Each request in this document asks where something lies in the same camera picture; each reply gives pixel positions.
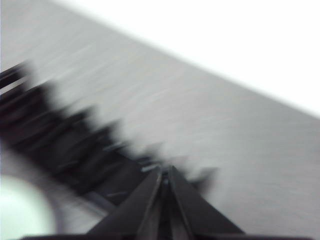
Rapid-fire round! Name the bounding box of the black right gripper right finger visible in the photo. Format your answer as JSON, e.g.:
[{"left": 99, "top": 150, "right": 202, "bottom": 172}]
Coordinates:
[{"left": 167, "top": 164, "right": 245, "bottom": 238}]

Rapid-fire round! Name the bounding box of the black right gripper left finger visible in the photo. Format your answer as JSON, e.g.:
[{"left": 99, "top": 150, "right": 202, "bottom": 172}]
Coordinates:
[{"left": 87, "top": 166, "right": 163, "bottom": 238}]

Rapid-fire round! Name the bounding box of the green round plate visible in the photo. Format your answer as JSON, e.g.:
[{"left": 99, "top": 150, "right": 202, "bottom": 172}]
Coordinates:
[{"left": 0, "top": 174, "right": 56, "bottom": 240}]

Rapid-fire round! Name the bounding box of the black plastic dish rack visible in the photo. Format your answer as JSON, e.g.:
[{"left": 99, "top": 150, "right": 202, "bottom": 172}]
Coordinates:
[{"left": 0, "top": 59, "right": 218, "bottom": 208}]

